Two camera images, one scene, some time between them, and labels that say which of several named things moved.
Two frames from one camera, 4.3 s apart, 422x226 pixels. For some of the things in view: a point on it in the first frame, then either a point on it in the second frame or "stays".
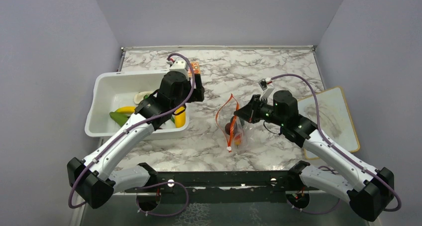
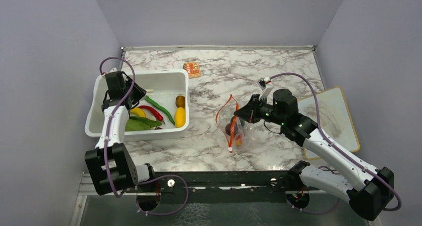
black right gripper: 250,112 stays
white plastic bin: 112,90 stays
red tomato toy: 238,139 stays
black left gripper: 198,95 → 140,93
